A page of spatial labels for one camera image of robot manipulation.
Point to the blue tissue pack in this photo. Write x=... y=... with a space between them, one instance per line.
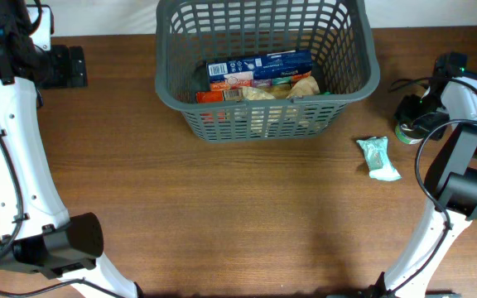
x=260 y=70

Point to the grey plastic basket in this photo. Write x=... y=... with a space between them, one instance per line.
x=195 y=37

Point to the silver tin can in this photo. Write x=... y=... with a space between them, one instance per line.
x=407 y=134

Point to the orange spaghetti packet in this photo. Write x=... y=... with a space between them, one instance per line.
x=245 y=93

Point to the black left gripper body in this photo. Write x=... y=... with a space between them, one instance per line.
x=58 y=70

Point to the mint green wipes packet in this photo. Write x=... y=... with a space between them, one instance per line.
x=375 y=151

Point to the beige food pouch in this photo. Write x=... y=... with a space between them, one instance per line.
x=300 y=87

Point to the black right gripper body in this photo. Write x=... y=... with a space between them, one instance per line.
x=423 y=112

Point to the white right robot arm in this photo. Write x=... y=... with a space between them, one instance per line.
x=450 y=184

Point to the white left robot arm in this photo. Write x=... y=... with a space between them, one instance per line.
x=37 y=233

